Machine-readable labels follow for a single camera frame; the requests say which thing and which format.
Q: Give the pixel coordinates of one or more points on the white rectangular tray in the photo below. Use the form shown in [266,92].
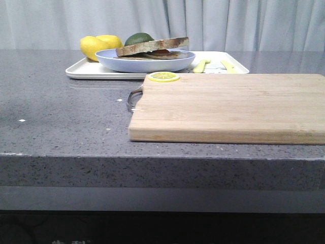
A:
[85,69]

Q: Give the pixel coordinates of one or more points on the metal cutting board handle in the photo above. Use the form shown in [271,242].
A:
[133,98]

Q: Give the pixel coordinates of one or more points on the wooden cutting board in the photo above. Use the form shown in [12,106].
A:
[232,108]

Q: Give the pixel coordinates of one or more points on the light blue plate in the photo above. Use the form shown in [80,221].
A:
[144,64]

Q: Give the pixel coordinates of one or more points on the yellow plastic knife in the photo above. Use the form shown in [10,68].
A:
[229,67]

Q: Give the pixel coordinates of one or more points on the yellow lemon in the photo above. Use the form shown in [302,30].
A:
[90,45]
[112,41]

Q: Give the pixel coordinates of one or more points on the lemon slice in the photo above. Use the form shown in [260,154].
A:
[163,76]

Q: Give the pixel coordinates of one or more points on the rear yellow lemon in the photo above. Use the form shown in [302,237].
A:
[112,41]

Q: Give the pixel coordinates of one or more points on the green lime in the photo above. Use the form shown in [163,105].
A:
[138,38]

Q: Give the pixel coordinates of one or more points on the front yellow lemon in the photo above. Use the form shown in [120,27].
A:
[90,45]

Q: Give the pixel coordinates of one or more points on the bread slice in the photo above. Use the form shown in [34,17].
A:
[152,46]
[138,56]

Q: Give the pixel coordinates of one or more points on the yellow plastic fork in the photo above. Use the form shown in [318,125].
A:
[200,67]

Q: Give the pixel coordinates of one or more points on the white curtain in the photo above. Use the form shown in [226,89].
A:
[210,25]

